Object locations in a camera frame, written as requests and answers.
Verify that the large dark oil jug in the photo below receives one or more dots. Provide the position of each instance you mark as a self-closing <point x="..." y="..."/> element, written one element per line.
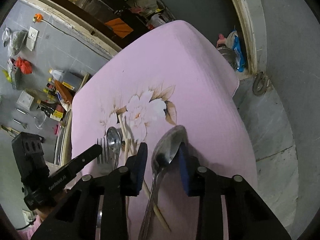
<point x="69" y="80"/>

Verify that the pink floral tablecloth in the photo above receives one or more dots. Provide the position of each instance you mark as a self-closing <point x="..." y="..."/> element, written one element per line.
<point x="170" y="76"/>

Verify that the small steel spoon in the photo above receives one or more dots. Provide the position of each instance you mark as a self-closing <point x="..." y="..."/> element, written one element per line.
<point x="114" y="141"/>

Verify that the large steel spoon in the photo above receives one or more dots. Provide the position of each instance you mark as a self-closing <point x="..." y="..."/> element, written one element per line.
<point x="163" y="154"/>

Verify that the hanging steel peeler tool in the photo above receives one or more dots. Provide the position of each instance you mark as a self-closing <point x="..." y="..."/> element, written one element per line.
<point x="23" y="124"/>

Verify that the orange wall hook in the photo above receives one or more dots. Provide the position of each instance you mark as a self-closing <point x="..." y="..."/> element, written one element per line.
<point x="37" y="18"/>

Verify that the wooden chopstick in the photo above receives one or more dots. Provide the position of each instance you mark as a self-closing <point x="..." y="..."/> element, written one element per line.
<point x="145" y="188"/>
<point x="127" y="199"/>

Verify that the clear bag of dried goods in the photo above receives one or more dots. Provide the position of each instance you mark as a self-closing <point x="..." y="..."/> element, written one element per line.
<point x="13" y="40"/>

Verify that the person's pink sleeve forearm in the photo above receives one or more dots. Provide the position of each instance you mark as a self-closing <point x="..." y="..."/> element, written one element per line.
<point x="27" y="233"/>

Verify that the wooden door frame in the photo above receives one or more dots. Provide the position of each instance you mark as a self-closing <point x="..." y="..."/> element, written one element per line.
<point x="85" y="30"/>

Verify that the hanging mesh strainer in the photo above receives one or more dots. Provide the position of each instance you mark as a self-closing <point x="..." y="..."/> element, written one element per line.
<point x="40" y="118"/>

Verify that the white wall socket panel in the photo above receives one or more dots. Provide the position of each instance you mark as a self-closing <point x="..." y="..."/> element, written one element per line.
<point x="31" y="38"/>

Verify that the red plastic bag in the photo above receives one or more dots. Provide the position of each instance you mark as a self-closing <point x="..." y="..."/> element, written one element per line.
<point x="23" y="65"/>

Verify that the steel fork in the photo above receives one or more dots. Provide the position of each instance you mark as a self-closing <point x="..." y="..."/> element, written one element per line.
<point x="103" y="160"/>

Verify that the orange spice bag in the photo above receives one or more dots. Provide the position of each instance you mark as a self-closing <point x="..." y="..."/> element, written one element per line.
<point x="64" y="92"/>

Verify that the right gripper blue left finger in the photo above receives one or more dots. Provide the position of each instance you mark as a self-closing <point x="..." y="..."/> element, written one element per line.
<point x="140" y="167"/>

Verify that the dark soy sauce bottle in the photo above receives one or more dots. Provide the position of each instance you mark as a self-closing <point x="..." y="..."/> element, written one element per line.
<point x="52" y="110"/>

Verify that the white wall box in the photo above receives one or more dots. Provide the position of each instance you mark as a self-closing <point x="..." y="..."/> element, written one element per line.
<point x="25" y="100"/>

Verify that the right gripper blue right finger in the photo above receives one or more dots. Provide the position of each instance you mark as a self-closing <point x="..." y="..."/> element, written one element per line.
<point x="183" y="159"/>

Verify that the person's left hand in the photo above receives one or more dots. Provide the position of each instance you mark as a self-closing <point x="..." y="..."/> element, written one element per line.
<point x="44" y="212"/>

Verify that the dark grey cabinet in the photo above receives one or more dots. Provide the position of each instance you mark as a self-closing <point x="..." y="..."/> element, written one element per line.
<point x="210" y="17"/>

